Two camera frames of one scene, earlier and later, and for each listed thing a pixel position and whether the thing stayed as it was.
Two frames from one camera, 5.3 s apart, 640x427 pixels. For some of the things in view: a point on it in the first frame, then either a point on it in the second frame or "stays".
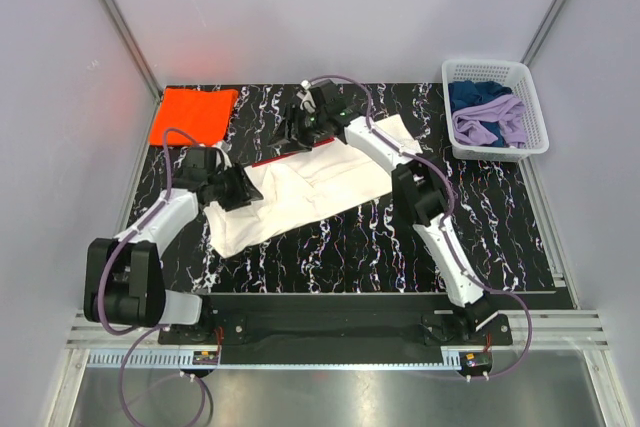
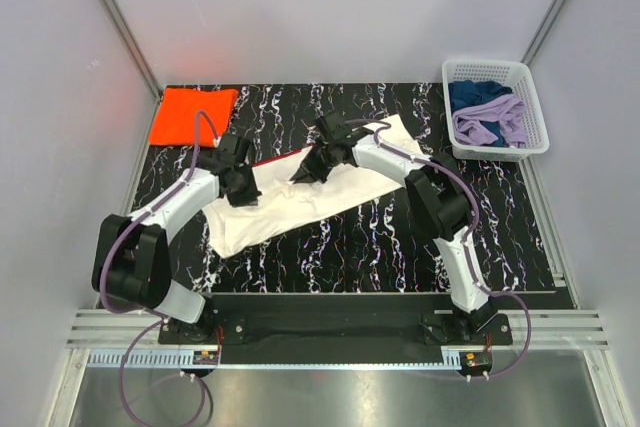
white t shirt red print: [305, 189] stays
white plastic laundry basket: [517, 76] stays
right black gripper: [292, 116] -> [308, 171]
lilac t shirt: [510, 112] stays
